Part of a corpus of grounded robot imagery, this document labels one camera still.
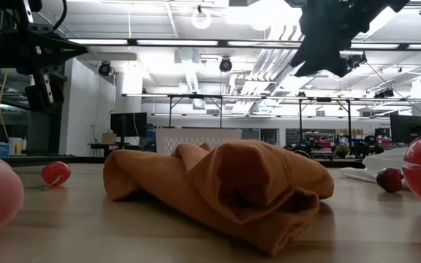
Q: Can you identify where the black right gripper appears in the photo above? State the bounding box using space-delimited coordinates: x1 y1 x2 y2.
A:
290 0 411 77

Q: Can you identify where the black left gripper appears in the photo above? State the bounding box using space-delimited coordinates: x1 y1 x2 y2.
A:
0 0 89 115

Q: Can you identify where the dark red toy berry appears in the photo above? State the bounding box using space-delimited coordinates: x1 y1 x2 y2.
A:
376 167 405 194

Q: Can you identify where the black track light cluster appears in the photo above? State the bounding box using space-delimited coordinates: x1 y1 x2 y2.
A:
346 53 368 71

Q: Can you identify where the black hanging spotlight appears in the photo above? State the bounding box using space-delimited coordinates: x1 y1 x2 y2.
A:
98 61 112 77
219 57 233 73

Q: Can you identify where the small green potted plant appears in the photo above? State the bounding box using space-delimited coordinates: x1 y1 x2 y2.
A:
334 143 351 159

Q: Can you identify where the cardboard box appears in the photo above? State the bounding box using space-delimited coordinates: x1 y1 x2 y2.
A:
102 131 118 145

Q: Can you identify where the dark desk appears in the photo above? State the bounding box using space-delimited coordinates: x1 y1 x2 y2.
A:
88 142 149 151

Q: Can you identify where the black computer monitor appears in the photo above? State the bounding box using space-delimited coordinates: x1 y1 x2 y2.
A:
110 112 148 149
390 114 421 145

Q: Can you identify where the red toy cherry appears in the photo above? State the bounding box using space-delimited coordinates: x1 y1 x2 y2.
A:
40 161 72 191

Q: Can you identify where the white cloth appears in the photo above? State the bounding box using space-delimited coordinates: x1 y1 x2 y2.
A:
338 146 411 183

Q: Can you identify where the round white ceiling lamp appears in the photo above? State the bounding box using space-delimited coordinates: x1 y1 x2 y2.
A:
191 9 212 30

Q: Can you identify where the black bar with light strips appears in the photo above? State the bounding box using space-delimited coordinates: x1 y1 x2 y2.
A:
67 38 421 51

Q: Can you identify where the white perforated plastic basket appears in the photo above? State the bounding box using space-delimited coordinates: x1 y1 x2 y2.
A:
155 127 243 156

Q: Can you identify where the orange cloth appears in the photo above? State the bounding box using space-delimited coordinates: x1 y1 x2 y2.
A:
102 139 335 256

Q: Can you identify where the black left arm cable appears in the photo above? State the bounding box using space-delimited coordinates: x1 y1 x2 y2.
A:
48 0 68 33

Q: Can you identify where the black table frame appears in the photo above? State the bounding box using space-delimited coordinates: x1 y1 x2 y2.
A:
0 156 365 169

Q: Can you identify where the black background workstation frame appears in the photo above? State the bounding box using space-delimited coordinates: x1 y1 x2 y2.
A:
121 94 421 129

